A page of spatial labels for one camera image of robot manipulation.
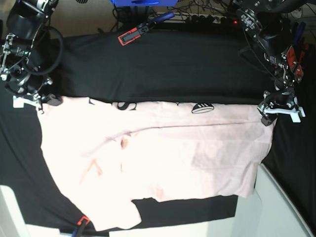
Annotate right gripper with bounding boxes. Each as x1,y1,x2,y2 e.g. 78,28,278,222
3,76,62,115

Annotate bottom orange blue clamp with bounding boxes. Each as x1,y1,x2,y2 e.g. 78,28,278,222
71,216,90,237

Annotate orange blue clamp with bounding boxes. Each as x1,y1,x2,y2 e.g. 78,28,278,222
286,22,309,81
118,11,175,46
71,216,90,237

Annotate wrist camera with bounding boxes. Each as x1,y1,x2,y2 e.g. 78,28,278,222
290,107,306,123
12,95,38,109

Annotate black table cloth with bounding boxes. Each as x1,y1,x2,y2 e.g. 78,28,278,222
0,31,316,231

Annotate pink T-shirt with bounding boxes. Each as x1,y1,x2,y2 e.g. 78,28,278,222
38,97,274,231

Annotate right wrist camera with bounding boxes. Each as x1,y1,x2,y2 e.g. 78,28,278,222
12,95,38,109

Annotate top orange blue clamp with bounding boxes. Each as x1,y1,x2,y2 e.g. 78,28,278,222
118,11,175,46

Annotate blue box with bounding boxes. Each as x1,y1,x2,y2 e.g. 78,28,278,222
111,0,178,7

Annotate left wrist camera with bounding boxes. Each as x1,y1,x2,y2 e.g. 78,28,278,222
290,107,306,123

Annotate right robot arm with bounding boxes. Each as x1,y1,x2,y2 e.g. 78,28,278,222
0,0,64,112

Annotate right orange blue clamp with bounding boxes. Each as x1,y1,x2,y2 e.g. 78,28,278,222
286,22,309,81

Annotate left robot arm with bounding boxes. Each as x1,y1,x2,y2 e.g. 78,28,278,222
236,0,315,126

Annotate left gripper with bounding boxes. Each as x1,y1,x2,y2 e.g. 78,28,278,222
257,88,300,126

